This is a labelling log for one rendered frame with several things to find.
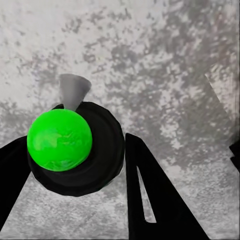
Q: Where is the insectifuge atomizer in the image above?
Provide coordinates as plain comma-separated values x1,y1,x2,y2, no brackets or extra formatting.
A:
27,74,126,197

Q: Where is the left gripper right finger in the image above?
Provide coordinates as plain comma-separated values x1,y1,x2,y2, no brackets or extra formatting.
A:
124,133,210,240

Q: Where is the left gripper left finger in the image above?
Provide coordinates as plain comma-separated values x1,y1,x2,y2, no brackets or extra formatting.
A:
0,136,32,232

